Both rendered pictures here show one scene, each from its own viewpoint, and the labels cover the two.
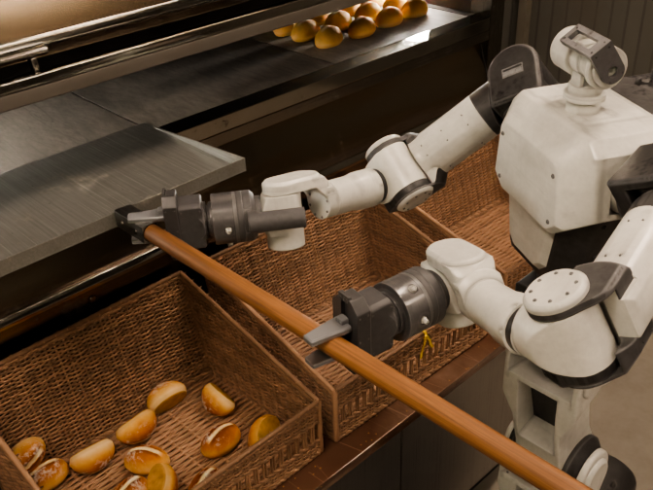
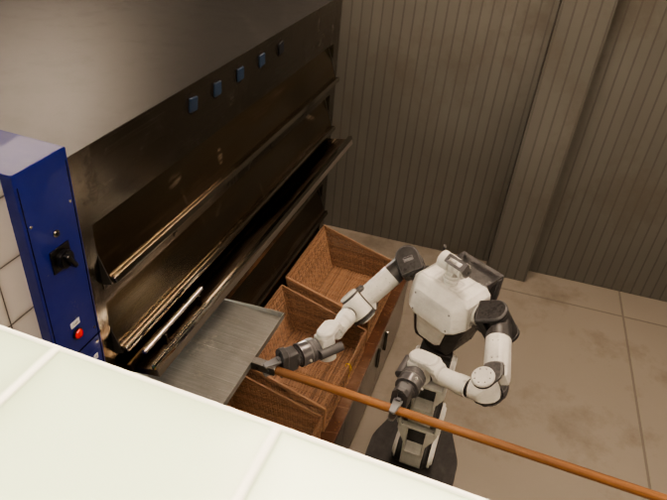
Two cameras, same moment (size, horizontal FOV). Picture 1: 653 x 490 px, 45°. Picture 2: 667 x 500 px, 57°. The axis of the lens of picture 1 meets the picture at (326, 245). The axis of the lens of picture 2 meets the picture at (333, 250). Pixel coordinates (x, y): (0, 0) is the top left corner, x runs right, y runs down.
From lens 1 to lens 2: 1.30 m
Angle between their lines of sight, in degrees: 26
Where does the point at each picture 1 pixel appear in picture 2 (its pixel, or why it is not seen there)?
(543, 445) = (425, 410)
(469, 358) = (361, 368)
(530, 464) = (491, 440)
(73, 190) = (206, 349)
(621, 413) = not seen: hidden behind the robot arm
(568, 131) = (452, 297)
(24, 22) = (182, 274)
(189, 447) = not seen: hidden behind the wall
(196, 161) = (255, 316)
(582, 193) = (461, 321)
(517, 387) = not seen: hidden behind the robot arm
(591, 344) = (496, 392)
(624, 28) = (357, 139)
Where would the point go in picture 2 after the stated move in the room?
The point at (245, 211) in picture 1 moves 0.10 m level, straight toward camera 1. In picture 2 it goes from (317, 349) to (333, 368)
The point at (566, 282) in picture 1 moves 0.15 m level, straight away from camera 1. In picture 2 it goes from (486, 373) to (472, 340)
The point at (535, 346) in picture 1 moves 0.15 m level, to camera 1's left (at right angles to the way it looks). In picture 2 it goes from (478, 397) to (441, 411)
